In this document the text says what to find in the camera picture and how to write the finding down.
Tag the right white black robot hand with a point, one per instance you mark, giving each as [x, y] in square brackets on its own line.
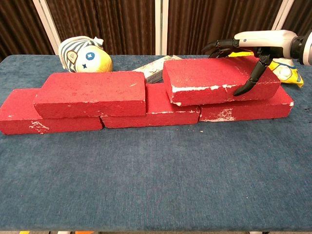
[268, 42]

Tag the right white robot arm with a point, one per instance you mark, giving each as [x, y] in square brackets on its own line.
[307, 48]

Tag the yellow marshmallow snack bag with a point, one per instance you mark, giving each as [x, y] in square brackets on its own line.
[290, 75]

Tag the dark brown pleated curtain panel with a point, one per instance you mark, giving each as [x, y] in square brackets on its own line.
[19, 24]
[207, 19]
[303, 17]
[102, 24]

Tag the floral pink white carton box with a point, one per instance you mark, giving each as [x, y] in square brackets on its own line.
[151, 70]

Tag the yellow plush toy striped hat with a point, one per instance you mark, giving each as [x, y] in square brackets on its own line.
[95, 63]

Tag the blue table cloth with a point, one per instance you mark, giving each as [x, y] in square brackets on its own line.
[146, 170]

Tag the white screen frame post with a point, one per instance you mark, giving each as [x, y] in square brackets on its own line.
[284, 14]
[161, 24]
[46, 24]

